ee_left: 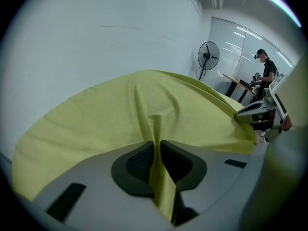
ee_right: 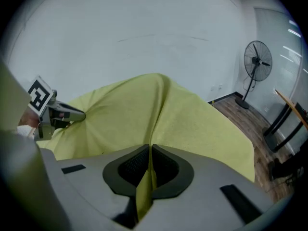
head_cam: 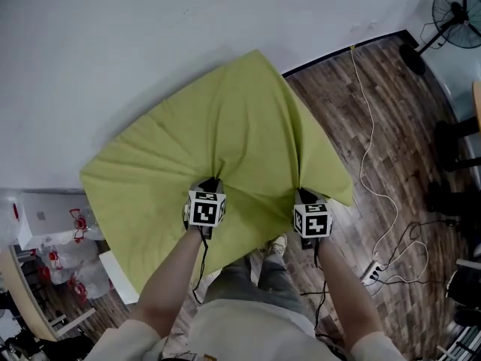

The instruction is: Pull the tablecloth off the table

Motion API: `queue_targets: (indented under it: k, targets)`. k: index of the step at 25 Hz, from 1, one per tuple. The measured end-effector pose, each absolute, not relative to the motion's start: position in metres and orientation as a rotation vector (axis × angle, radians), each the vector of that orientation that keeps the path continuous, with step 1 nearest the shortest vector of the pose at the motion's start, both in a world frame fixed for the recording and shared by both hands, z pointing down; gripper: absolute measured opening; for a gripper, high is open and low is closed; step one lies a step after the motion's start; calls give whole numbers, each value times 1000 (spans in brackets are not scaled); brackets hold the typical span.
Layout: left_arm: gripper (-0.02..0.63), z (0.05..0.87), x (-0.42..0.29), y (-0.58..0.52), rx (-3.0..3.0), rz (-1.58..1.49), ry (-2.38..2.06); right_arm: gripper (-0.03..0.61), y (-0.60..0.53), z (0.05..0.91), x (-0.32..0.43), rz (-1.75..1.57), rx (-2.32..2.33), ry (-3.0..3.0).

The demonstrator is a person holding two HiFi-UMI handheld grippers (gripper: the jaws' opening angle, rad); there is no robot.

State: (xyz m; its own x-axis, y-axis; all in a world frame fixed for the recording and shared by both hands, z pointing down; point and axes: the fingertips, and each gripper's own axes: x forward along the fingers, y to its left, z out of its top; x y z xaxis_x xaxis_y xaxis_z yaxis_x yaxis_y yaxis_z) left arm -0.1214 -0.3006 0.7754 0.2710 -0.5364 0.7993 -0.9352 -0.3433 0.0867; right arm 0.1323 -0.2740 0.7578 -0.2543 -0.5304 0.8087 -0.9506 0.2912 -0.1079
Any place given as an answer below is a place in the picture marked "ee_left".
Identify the black standing floor fan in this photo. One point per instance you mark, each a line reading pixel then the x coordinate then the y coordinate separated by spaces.
pixel 208 55

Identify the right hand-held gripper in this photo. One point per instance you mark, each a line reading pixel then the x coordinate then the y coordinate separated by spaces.
pixel 276 119

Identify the round wooden table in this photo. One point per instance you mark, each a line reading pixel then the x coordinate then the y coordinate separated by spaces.
pixel 237 82

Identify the window with white blinds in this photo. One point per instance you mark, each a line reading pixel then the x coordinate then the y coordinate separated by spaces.
pixel 231 56

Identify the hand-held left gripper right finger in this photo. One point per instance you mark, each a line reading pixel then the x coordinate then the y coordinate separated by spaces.
pixel 211 174

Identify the yellow cloth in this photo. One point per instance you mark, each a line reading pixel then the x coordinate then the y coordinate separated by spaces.
pixel 108 117

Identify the long ceiling light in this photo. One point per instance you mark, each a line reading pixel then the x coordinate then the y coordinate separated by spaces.
pixel 279 3

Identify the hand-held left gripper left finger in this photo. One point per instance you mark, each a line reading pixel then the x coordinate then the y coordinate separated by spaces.
pixel 96 196

